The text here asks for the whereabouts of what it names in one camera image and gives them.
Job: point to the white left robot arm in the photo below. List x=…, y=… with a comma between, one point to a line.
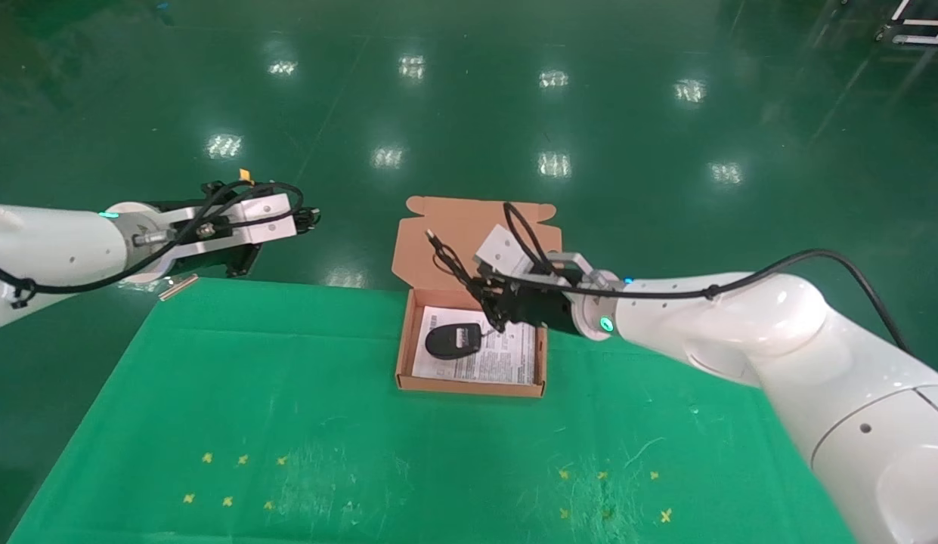
x=53, y=249

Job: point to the open brown cardboard box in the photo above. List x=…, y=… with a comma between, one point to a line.
x=416, y=257

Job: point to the white wheeled table frame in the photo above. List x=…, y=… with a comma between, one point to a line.
x=922, y=39

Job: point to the metal binder clip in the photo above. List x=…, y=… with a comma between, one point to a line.
x=178, y=287

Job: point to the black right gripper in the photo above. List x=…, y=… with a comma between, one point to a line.
x=544, y=310

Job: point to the white printed paper sheet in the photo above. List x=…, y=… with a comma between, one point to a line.
x=506, y=363

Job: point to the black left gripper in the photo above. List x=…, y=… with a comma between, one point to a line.
x=242, y=261

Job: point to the green table cloth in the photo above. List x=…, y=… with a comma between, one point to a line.
x=363, y=453

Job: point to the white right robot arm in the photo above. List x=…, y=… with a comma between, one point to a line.
x=741, y=332

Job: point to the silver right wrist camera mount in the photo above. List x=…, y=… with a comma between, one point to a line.
x=503, y=245

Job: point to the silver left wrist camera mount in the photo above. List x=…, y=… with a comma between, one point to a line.
x=264, y=219

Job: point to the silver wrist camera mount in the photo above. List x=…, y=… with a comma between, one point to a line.
x=264, y=219
x=503, y=245

